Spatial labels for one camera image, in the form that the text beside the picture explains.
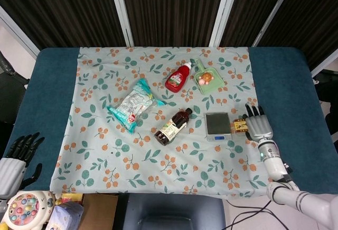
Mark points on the silver and black left robot hand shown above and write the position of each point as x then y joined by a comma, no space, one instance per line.
10,169

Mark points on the silver and black right robot hand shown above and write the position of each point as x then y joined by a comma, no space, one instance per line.
258,127

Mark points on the small yellow snack box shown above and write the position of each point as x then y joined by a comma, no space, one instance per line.
240,127

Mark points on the small digital scale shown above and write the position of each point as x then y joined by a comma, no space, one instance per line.
217,123

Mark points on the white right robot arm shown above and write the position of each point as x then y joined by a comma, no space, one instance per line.
272,158

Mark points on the brown cardboard box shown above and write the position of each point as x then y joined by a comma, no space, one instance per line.
97,211

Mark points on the white fishing game toy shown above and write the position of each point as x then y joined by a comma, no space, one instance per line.
26,209

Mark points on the green plastic dustpan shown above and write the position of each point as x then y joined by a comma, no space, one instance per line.
211,87

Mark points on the yellow and red small package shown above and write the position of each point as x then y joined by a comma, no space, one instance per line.
68,197

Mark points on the lilac soft package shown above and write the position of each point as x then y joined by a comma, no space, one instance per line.
66,214

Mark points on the pink and orange turtle toy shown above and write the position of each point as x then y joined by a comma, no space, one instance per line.
207,77

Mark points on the black office chair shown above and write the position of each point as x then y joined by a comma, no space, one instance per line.
328,87
10,95

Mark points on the blue felt table cover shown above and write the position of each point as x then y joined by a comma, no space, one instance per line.
52,95

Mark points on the brown labelled sauce bottle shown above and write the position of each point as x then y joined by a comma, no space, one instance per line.
169,129

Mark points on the red ketchup squeeze bottle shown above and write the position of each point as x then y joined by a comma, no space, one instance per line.
177,79

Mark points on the floral print tablecloth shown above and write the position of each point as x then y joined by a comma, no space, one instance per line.
158,174

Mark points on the teal and clear snack bag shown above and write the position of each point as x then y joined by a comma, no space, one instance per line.
132,103

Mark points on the white partition frame post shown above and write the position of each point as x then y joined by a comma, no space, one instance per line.
274,10
121,10
224,10
18,29
326,62

